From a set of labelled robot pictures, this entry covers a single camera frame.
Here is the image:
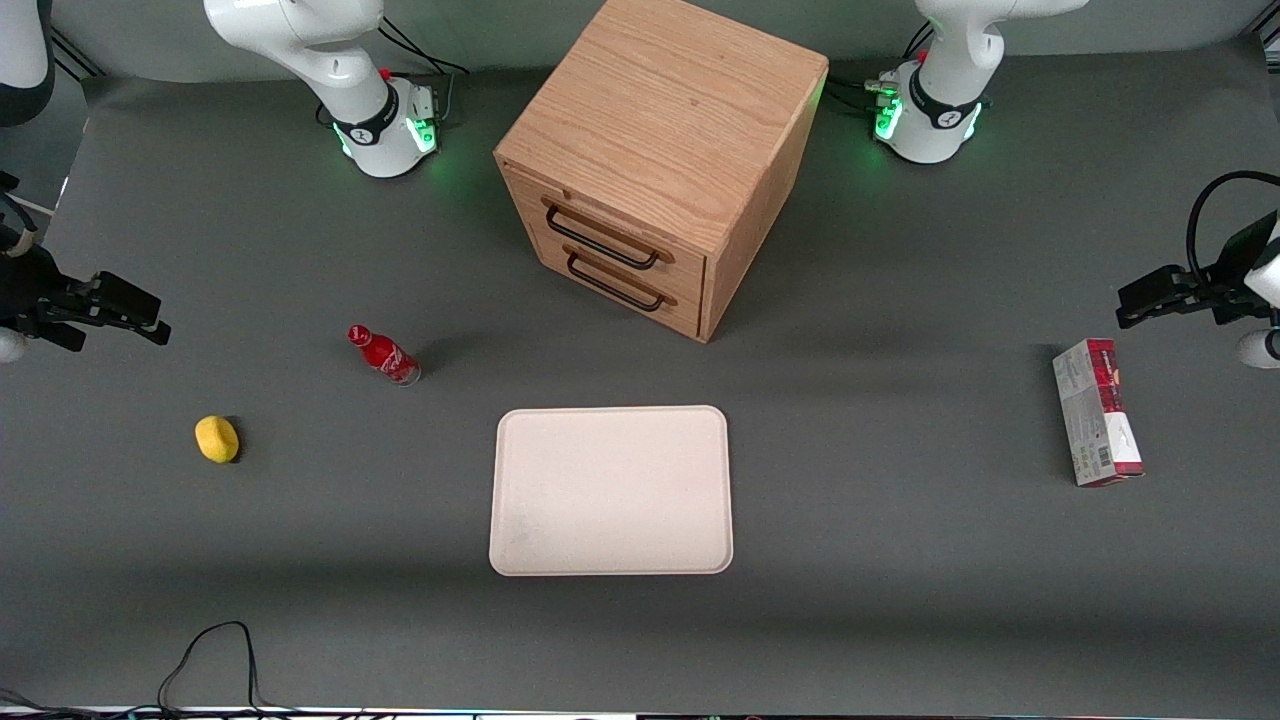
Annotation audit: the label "black left arm base cables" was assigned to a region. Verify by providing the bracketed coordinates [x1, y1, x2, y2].
[825, 20, 937, 117]

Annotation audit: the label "black frame strut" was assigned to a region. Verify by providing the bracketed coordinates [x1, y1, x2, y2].
[50, 28, 105, 81]

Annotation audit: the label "grey table mat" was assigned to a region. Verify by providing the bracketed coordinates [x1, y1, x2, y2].
[0, 40, 1280, 713]

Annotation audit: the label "grey and red carton box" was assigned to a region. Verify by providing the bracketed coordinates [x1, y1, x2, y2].
[1052, 338, 1146, 488]

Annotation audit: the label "wooden drawer with black handle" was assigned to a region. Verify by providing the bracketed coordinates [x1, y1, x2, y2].
[522, 228, 705, 338]
[503, 165, 707, 299]

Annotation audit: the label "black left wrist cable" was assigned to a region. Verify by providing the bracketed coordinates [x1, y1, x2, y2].
[1186, 171, 1280, 287]

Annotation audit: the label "beige plastic tray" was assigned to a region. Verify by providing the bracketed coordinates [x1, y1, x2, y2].
[488, 405, 734, 577]

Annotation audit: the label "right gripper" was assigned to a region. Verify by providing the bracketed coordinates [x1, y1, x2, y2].
[0, 245, 172, 353]

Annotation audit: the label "black looped floor cable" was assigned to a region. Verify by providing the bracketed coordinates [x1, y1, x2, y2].
[155, 621, 301, 717]

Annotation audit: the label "black arm base cables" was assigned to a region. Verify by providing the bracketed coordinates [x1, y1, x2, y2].
[378, 15, 471, 129]
[825, 20, 937, 117]

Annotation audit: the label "yellow lemon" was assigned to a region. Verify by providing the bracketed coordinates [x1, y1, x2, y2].
[194, 415, 241, 464]

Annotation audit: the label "red cola bottle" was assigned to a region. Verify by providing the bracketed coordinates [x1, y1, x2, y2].
[347, 324, 422, 387]

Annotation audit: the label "wooden drawer cabinet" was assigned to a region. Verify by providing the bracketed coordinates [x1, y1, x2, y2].
[493, 0, 830, 344]

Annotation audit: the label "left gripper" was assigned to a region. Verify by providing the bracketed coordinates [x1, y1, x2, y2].
[1117, 212, 1280, 330]

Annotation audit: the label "black right arm base cables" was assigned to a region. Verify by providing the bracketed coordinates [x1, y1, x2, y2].
[378, 15, 471, 129]

